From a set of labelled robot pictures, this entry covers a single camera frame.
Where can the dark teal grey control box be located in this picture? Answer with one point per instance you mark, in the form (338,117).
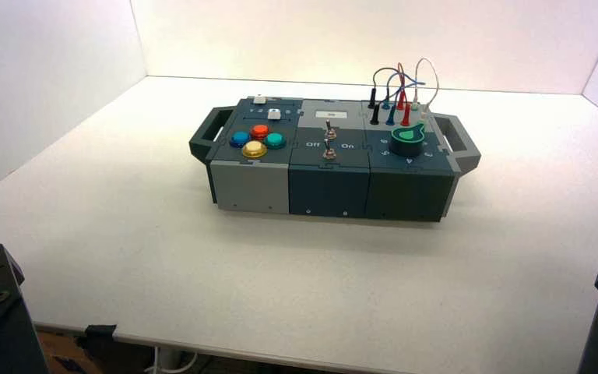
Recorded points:
(330,191)

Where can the green round push button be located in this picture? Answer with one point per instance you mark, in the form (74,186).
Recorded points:
(275,140)

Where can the yellow round push button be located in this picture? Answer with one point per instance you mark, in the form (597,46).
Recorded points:
(254,149)

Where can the red round push button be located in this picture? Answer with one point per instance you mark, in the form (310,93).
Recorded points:
(260,131)

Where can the blue round push button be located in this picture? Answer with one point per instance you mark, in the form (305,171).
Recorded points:
(240,139)

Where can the white slider knob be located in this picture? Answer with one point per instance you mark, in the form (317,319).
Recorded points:
(274,114)
(260,99)

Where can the white display label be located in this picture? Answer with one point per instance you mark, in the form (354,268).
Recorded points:
(331,114)

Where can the green black rotary knob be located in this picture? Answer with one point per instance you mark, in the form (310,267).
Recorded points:
(407,142)

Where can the black table clamp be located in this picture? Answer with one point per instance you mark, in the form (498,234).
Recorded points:
(100,331)

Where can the brown cardboard box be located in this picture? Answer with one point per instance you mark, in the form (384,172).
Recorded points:
(59,356)

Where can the metal toggle switch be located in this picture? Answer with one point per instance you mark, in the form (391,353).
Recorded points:
(329,131)
(329,152)

